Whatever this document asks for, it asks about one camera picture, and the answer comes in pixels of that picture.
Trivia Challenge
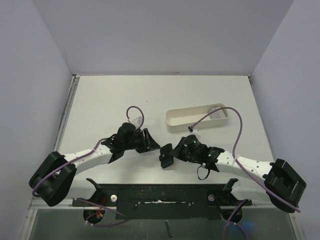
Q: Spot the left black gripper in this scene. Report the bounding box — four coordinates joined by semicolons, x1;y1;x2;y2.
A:
123;128;160;154

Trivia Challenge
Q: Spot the black card holder wallet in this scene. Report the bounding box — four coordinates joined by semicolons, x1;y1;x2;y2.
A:
159;143;174;169

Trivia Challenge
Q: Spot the stack of silver credit cards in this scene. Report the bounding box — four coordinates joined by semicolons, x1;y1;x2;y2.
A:
208;106;227;120

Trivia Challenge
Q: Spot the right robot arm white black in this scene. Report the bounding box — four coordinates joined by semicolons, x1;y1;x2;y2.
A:
170;134;307;213

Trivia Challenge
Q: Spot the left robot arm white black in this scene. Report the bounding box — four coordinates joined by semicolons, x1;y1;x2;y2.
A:
28;122;160;207

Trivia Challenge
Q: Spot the white oblong plastic tray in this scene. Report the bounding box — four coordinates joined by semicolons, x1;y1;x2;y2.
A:
165;103;230;133

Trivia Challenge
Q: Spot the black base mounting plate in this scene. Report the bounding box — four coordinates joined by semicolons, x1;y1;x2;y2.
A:
72;178;243;220

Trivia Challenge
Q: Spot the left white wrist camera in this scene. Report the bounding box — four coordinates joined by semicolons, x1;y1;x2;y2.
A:
131;116;143;128

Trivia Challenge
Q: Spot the black wire loop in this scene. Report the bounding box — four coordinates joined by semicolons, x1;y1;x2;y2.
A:
196;164;210;181

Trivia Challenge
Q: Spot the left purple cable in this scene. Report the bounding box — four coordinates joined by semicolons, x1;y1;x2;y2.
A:
31;106;145;228

